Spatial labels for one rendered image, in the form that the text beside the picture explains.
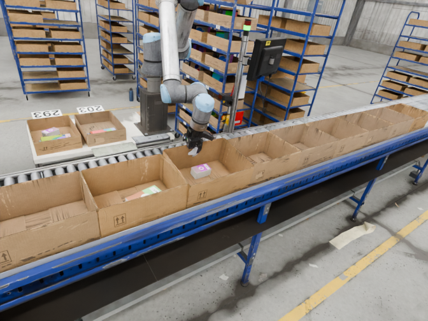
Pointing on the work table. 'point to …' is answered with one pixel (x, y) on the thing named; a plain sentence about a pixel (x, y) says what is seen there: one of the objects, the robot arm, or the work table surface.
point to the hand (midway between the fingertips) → (193, 153)
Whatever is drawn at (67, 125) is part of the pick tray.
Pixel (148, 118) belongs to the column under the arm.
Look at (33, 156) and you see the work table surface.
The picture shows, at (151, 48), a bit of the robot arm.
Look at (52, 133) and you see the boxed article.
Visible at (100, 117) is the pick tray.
